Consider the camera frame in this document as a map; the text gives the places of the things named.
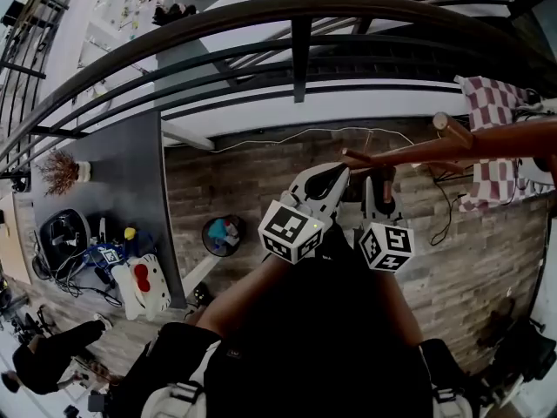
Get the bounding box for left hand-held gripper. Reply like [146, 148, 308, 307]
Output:
[258, 162, 352, 265]

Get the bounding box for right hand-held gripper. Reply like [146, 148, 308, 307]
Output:
[358, 176, 417, 273]

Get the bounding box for brown wooden coat stand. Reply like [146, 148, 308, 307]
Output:
[340, 111, 557, 206]

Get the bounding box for person's left forearm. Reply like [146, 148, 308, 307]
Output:
[195, 254, 291, 343]

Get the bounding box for person's right forearm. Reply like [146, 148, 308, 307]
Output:
[376, 267, 424, 347]

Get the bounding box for teal crumpled packet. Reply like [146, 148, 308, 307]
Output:
[207, 219, 230, 243]

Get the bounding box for black round waste bin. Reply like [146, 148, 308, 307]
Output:
[201, 215, 247, 259]

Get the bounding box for person's dark shirt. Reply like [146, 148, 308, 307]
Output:
[108, 222, 497, 418]

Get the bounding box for curved black metal railing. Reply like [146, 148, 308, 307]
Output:
[0, 0, 557, 182]

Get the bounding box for black clog with charms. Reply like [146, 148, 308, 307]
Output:
[193, 283, 212, 308]

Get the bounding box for checkered red white cloth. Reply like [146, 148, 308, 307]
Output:
[453, 75, 557, 213]

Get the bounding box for dark blue bag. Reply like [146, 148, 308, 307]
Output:
[86, 218, 158, 260]

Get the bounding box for white cat-shaped bag red bow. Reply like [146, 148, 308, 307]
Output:
[111, 253, 172, 321]

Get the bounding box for grey table white legs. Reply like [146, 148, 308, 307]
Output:
[28, 111, 217, 311]

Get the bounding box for black floor bag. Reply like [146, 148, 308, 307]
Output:
[495, 320, 557, 391]

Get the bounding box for dried plant in white vase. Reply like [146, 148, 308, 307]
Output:
[37, 148, 93, 198]

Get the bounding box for person's white harness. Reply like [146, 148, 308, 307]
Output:
[141, 381, 473, 418]

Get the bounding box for black open case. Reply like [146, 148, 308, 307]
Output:
[37, 208, 92, 273]

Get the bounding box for light wooden desk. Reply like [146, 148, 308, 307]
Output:
[0, 192, 34, 287]

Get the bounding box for straight black metal railing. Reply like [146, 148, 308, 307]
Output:
[0, 0, 84, 117]

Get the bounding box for black floor cable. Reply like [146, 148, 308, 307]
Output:
[428, 163, 469, 246]

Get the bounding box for black cable bundle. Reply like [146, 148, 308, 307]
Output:
[32, 254, 123, 308]

